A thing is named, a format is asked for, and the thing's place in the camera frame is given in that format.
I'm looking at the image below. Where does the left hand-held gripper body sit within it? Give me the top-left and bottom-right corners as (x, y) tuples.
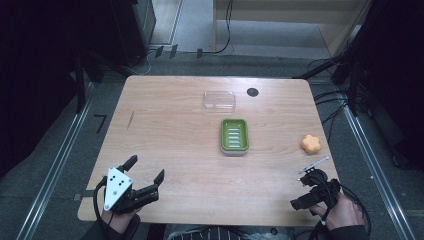
(103, 166), (160, 215)

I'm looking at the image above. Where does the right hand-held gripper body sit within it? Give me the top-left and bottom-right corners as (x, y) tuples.
(297, 155), (342, 209)

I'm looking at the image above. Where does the green soap dish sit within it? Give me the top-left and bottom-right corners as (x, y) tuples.
(219, 118), (250, 156)

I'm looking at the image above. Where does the clear plastic container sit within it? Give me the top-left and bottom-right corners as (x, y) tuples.
(202, 90), (237, 112)

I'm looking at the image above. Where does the person's left hand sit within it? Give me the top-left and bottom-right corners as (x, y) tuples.
(100, 206), (143, 234)

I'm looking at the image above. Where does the person's right hand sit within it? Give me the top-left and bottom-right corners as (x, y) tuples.
(308, 191), (365, 232)

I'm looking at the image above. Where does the person's striped clothing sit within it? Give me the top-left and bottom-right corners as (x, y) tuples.
(165, 225), (256, 240)

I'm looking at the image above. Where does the black stand leg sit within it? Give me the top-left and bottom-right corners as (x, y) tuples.
(293, 53), (351, 80)

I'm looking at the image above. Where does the black cabinet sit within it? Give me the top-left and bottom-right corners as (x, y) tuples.
(108, 0), (157, 67)

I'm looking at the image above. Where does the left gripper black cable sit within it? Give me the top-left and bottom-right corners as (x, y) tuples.
(92, 175), (116, 232)

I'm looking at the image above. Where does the metal floor rail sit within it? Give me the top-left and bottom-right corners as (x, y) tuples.
(341, 104), (418, 240)
(15, 81), (95, 240)

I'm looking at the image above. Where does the bundle of black floor cables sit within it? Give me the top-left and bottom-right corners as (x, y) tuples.
(306, 58), (354, 143)

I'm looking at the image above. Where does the black hanging cable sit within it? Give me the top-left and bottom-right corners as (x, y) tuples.
(201, 0), (235, 56)

